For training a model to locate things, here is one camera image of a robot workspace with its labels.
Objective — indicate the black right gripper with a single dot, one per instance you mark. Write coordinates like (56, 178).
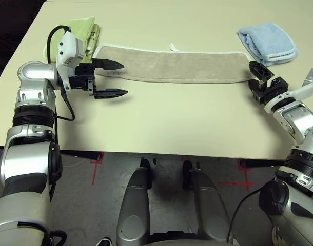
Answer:
(274, 88)

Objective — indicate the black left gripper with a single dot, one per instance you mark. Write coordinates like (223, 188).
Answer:
(84, 77)

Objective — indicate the beige towel white trim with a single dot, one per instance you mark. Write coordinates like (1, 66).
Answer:
(172, 66)

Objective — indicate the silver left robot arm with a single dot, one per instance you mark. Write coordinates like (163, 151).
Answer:
(28, 159)

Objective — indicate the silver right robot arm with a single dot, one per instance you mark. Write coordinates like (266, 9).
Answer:
(295, 120)

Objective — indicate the light blue folded towel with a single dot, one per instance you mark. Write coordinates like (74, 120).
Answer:
(269, 41)

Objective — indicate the green folded towel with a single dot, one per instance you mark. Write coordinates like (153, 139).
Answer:
(79, 28)

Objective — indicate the black table leg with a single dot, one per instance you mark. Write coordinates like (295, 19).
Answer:
(261, 164)
(89, 155)

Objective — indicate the silver robot left leg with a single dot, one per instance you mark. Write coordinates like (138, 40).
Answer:
(133, 205)

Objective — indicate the silver robot leg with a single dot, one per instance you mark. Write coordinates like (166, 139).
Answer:
(210, 205)
(133, 205)

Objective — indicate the silver robot right leg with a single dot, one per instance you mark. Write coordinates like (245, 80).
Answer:
(210, 205)

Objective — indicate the dark sneaker white sole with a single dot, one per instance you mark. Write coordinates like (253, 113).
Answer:
(105, 243)

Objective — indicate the grey robot waist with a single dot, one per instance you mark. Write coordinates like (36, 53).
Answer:
(172, 243)

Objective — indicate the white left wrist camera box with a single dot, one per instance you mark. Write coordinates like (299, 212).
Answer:
(68, 46)

